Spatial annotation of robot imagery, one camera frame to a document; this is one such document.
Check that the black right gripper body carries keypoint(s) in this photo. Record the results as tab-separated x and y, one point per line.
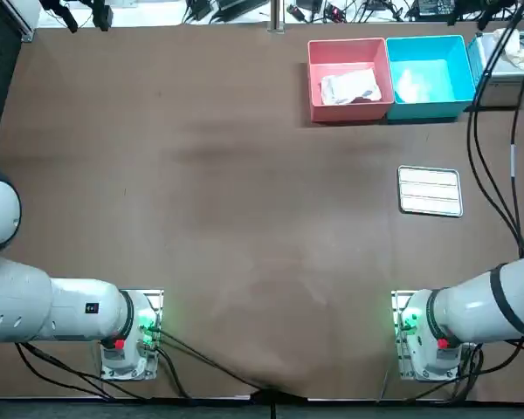
489	4

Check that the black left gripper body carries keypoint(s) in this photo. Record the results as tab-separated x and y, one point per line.
74	3

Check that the used white face mask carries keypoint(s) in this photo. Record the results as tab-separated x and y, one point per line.
412	87

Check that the new face mask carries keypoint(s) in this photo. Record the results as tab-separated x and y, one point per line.
349	87

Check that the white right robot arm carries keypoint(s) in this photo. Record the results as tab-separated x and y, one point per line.
471	305

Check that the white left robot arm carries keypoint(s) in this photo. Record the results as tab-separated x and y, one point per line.
70	310

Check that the blue plastic box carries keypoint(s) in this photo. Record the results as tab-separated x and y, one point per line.
456	61

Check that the pink plastic box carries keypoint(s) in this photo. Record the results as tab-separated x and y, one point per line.
349	113

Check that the large black power adapter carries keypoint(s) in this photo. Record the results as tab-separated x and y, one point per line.
434	6

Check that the cream rubber glove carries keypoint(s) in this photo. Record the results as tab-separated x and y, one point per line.
513	46

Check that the aluminium carrying case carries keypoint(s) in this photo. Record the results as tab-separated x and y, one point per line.
502	87

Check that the small black power adapter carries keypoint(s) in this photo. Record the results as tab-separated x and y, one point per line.
199	8

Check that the black plug with red light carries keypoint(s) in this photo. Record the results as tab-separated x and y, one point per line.
336	12
296	12

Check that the grey power adapter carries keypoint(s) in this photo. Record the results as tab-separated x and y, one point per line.
240	4

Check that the grey metal tray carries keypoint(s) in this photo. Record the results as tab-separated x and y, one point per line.
430	191

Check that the aluminium table edge rail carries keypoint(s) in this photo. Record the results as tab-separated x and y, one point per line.
28	32

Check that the aluminium camera post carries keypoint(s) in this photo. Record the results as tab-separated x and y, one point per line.
276	15

